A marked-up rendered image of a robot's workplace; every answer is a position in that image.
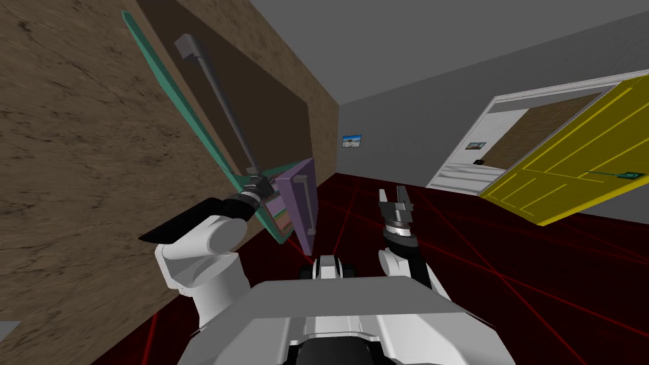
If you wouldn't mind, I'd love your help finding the teal door handle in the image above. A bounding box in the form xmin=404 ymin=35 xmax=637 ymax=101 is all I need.
xmin=587 ymin=170 xmax=648 ymax=182

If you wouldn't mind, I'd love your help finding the yellow door leaf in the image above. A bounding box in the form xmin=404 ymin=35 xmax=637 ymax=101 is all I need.
xmin=479 ymin=73 xmax=649 ymax=227

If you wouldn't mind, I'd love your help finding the long grey bar handle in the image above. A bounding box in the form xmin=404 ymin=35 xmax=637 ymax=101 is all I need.
xmin=174 ymin=34 xmax=262 ymax=176

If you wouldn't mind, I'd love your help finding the purple cabinet panel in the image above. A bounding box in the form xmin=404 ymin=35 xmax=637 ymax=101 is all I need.
xmin=275 ymin=157 xmax=321 ymax=257

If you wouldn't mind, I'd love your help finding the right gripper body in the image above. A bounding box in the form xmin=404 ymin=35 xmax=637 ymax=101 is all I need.
xmin=378 ymin=200 xmax=414 ymax=227

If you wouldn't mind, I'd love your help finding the short grey bar handle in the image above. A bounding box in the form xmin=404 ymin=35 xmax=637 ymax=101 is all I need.
xmin=291 ymin=174 xmax=316 ymax=237

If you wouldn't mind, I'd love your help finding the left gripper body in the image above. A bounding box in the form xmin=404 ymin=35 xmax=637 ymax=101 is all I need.
xmin=242 ymin=174 xmax=278 ymax=205

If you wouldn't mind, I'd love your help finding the teal door leaf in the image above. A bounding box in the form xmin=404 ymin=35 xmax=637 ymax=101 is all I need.
xmin=121 ymin=10 xmax=302 ymax=246

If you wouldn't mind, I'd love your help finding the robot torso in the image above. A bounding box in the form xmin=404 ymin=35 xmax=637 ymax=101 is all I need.
xmin=179 ymin=255 xmax=516 ymax=365

